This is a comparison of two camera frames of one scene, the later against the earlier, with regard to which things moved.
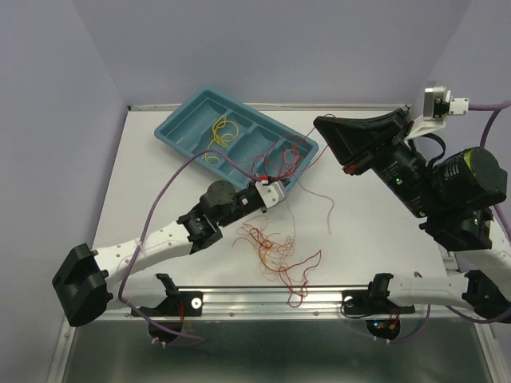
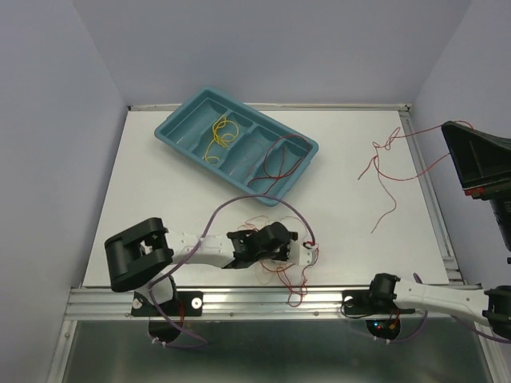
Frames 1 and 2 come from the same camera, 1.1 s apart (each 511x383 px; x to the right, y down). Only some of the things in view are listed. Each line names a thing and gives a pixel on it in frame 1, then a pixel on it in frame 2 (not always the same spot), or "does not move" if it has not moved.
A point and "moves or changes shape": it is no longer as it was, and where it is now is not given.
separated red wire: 282,138 does not move
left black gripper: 251,183 → 283,256
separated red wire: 299,181 moves or changes shape
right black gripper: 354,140 → 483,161
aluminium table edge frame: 448,257 does not move
